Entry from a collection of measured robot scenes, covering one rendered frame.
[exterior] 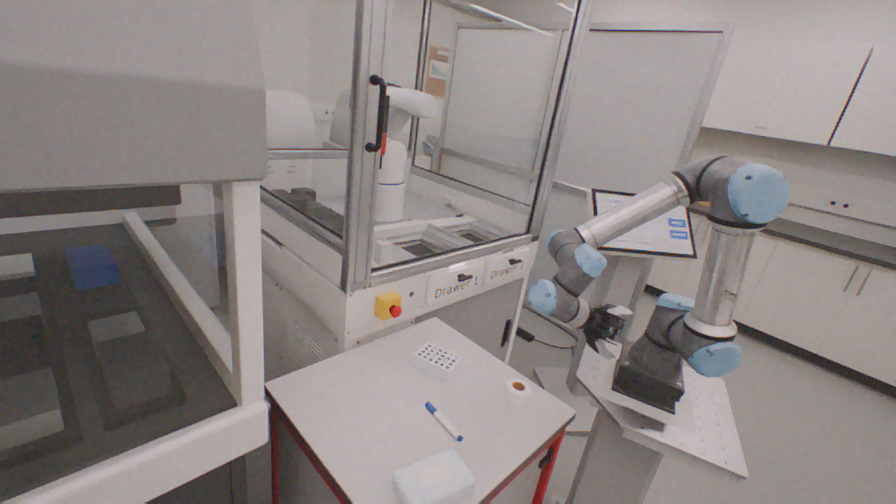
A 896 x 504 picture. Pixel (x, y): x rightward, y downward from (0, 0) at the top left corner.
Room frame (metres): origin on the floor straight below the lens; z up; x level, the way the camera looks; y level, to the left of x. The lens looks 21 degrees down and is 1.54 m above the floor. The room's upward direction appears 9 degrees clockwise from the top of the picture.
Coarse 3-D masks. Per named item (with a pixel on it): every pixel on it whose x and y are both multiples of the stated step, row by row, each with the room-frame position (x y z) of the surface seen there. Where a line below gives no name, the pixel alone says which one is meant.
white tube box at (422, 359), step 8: (432, 344) 1.08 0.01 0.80; (416, 352) 1.03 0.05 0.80; (424, 352) 1.04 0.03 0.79; (432, 352) 1.04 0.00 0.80; (440, 352) 1.05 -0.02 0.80; (448, 352) 1.05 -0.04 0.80; (416, 360) 1.01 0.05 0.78; (424, 360) 1.00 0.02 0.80; (432, 360) 1.01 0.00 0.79; (440, 360) 1.01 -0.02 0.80; (448, 360) 1.01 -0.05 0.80; (456, 360) 1.02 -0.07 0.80; (424, 368) 1.00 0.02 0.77; (432, 368) 0.98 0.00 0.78; (440, 368) 0.97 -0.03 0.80; (448, 368) 0.99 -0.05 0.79; (456, 368) 1.00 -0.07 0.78; (440, 376) 0.97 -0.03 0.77; (448, 376) 0.96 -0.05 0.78
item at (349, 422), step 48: (432, 336) 1.18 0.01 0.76; (288, 384) 0.86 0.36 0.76; (336, 384) 0.88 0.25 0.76; (384, 384) 0.91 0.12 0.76; (432, 384) 0.94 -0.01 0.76; (480, 384) 0.98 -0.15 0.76; (288, 432) 0.79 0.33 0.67; (336, 432) 0.73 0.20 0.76; (384, 432) 0.75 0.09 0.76; (432, 432) 0.77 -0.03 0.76; (480, 432) 0.80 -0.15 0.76; (528, 432) 0.82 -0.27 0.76; (288, 480) 0.79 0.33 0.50; (336, 480) 0.61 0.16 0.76; (384, 480) 0.62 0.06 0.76; (480, 480) 0.66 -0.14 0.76; (528, 480) 0.86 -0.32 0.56
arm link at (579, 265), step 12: (564, 252) 0.94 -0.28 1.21; (576, 252) 0.90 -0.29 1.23; (588, 252) 0.88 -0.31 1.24; (564, 264) 0.91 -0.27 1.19; (576, 264) 0.88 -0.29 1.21; (588, 264) 0.87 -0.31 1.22; (600, 264) 0.87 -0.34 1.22; (564, 276) 0.88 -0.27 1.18; (576, 276) 0.87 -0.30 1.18; (588, 276) 0.87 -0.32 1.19; (564, 288) 0.87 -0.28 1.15; (576, 288) 0.86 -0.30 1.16
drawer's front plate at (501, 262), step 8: (504, 256) 1.59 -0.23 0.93; (512, 256) 1.63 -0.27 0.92; (520, 256) 1.68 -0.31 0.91; (528, 256) 1.73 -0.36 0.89; (488, 264) 1.52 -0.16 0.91; (496, 264) 1.55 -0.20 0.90; (504, 264) 1.60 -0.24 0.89; (520, 264) 1.69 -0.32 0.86; (488, 272) 1.52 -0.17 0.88; (496, 272) 1.56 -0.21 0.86; (504, 272) 1.60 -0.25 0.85; (512, 272) 1.65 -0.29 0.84; (520, 272) 1.70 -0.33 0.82; (488, 280) 1.53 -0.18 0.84; (496, 280) 1.57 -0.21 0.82
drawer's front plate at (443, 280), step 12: (480, 264) 1.47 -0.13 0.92; (432, 276) 1.29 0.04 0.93; (444, 276) 1.33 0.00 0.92; (456, 276) 1.37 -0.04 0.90; (480, 276) 1.48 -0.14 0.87; (432, 288) 1.29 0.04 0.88; (444, 288) 1.33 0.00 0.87; (456, 288) 1.38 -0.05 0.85; (468, 288) 1.44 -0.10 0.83; (432, 300) 1.29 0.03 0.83
